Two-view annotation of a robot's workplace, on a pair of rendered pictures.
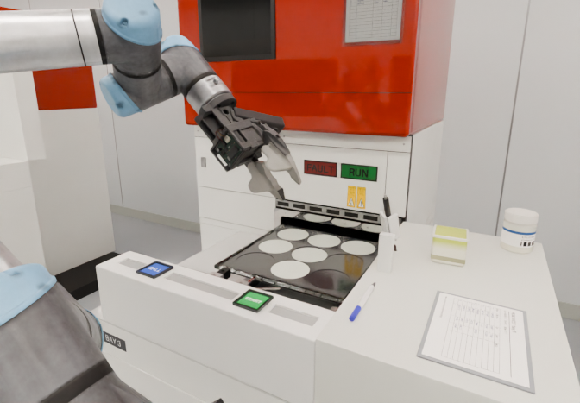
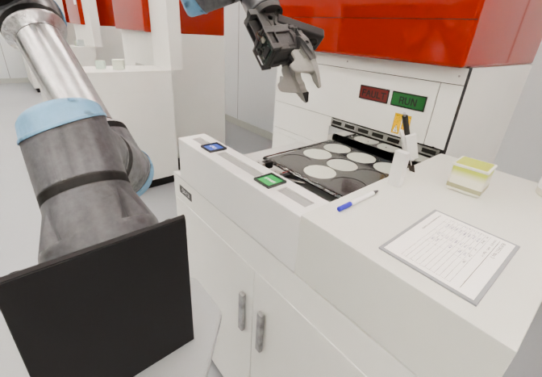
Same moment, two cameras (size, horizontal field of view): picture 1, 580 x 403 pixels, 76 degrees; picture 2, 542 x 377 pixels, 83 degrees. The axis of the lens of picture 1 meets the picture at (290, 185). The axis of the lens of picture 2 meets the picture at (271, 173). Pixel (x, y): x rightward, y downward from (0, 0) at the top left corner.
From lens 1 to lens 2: 0.17 m
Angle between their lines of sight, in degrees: 22
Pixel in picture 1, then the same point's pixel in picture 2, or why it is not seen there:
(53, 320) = (89, 135)
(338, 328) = (324, 213)
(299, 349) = (289, 221)
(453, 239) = (473, 169)
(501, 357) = (462, 271)
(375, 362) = (339, 242)
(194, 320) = (228, 186)
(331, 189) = (380, 115)
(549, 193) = not seen: outside the picture
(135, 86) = not seen: outside the picture
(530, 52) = not seen: outside the picture
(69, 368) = (90, 165)
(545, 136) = not seen: outside the picture
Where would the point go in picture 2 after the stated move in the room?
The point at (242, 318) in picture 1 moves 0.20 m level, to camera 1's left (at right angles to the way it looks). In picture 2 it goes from (256, 190) to (181, 172)
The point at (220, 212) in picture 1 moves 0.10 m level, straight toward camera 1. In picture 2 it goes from (288, 124) to (285, 130)
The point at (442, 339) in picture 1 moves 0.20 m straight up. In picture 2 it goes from (411, 243) to (447, 129)
